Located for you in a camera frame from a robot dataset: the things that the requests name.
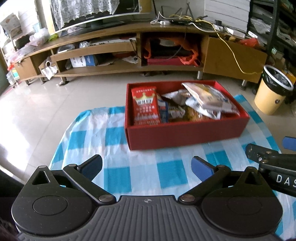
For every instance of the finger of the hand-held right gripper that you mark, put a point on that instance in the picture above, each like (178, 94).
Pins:
(256, 153)
(290, 144)

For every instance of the black shelf rack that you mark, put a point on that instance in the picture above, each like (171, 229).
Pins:
(275, 27)

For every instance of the silver media player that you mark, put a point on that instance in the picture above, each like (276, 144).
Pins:
(108, 41)

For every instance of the cream trash bin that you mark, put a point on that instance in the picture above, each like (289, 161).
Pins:
(266, 97)

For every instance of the blue white box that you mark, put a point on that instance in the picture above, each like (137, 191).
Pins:
(82, 61)

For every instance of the blue white checked cloth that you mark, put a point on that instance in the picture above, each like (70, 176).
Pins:
(138, 171)

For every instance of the white adapter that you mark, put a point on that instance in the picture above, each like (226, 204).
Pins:
(164, 22)

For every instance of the white blue bread packet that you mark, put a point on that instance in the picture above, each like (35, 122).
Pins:
(208, 95)

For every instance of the white lace cloth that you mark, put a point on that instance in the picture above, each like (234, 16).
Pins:
(81, 9)

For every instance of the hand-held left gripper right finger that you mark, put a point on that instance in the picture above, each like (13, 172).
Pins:
(202, 169)

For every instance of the white power strip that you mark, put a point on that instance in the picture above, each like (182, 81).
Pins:
(235, 32)

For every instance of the black bin liner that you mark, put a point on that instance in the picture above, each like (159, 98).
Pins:
(277, 78)

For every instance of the printed cardboard box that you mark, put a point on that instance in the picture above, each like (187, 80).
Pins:
(10, 24)

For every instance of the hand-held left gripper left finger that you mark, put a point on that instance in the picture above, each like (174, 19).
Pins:
(90, 168)

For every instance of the red cardboard box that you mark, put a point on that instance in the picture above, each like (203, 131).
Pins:
(185, 136)

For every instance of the small red plastic bag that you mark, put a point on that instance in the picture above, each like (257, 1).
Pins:
(249, 41)

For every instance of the long red snack packet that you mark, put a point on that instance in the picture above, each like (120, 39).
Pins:
(145, 106)

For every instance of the large red plastic bag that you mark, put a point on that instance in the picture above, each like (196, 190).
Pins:
(188, 59)

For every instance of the clear plastic bags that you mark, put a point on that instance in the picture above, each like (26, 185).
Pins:
(38, 37)

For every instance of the black television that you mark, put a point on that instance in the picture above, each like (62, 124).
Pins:
(129, 7)

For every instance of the blue snack packet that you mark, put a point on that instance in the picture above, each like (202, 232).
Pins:
(163, 111)

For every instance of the wooden television stand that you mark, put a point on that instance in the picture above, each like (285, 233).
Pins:
(231, 55)

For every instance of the silver white snack packet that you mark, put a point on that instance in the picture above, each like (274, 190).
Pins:
(174, 96)

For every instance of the crumpled white bag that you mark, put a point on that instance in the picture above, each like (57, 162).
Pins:
(49, 70)

